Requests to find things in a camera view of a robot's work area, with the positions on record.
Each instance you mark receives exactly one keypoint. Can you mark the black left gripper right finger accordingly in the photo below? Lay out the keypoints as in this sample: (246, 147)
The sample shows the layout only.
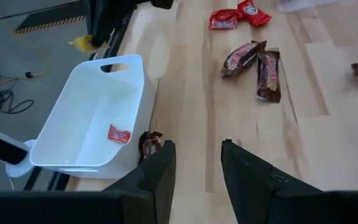
(247, 180)

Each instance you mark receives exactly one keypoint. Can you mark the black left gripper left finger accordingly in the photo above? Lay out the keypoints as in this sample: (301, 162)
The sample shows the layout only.
(160, 174)

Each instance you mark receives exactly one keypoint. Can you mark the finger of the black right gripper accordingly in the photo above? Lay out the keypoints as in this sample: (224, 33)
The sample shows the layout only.
(107, 18)

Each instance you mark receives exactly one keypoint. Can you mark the small yellow candy wrapper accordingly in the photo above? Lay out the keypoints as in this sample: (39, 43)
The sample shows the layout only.
(84, 43)

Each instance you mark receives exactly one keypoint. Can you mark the small pink-red candy wrapper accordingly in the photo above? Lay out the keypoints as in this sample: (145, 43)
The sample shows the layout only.
(119, 134)

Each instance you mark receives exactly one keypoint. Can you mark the red KitKat candy bar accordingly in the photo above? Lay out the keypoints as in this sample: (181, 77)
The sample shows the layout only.
(253, 12)
(224, 20)

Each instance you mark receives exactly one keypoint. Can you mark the black hazard-striped floor mat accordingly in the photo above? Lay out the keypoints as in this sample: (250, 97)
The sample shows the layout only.
(51, 17)

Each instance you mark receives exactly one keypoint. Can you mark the white plastic bin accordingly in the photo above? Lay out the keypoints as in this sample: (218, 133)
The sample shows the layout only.
(82, 102)

